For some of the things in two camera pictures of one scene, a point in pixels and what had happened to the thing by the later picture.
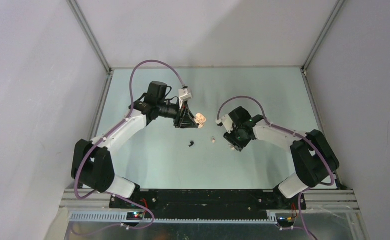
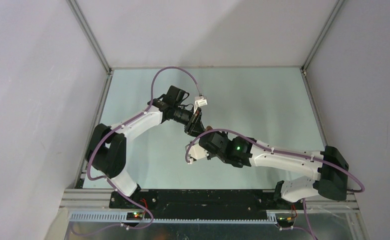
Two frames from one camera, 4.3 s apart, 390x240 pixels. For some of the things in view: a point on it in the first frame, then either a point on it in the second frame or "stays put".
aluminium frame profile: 86,29 stays put
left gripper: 184,118 → 195,127
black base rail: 205,204 stays put
